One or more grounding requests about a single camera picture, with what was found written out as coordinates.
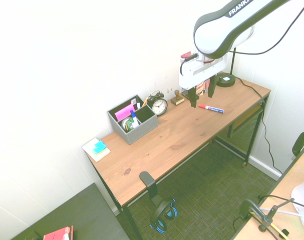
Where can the black cabinet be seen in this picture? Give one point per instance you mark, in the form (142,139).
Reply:
(74,215)

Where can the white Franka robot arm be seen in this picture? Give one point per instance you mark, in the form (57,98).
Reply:
(217,30)

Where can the white rounded base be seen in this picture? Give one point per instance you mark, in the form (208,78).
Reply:
(300,195)

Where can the wooden desk with black frame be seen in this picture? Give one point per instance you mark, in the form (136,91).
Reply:
(166,140)

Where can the pink sticky note pad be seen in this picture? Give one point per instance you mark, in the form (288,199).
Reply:
(124,112)

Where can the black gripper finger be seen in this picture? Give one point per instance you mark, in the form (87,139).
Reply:
(193,98)
(213,87)

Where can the black and blue headphones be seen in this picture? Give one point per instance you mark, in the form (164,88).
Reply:
(164,215)

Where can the orange pencil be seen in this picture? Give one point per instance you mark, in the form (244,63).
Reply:
(145,101)

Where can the black headphone hanger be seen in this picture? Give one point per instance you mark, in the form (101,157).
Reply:
(150,185)

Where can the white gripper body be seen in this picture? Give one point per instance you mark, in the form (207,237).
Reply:
(189,75)

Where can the light wooden table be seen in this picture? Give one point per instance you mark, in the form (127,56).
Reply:
(292,180)

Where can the black twin-bell alarm clock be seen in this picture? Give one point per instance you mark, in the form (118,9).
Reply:
(158,106)

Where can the white marker with red cap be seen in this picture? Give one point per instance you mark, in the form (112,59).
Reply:
(213,108)

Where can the black round clamp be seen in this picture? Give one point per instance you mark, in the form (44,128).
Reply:
(247,208)

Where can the red notebook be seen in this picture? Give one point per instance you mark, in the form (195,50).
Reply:
(57,233)

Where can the black desk lamp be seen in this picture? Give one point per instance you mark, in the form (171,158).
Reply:
(225,80)

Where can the white marker with blue cap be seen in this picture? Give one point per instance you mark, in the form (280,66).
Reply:
(134,118)

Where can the green tape roll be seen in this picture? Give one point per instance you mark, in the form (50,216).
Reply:
(126,124)

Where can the white notepad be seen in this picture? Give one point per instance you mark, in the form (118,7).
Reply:
(89,147)

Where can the grey desk organizer box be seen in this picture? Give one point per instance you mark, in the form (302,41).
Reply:
(139,130)

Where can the small white printed card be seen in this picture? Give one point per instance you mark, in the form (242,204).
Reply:
(134,101)

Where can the black metal clamp stand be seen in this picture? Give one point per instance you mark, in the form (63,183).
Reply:
(268,217)

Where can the blue sticky note block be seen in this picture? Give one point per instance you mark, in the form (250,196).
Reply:
(99,146)

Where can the wooden rubber stamp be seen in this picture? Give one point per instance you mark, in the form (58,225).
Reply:
(177,99)

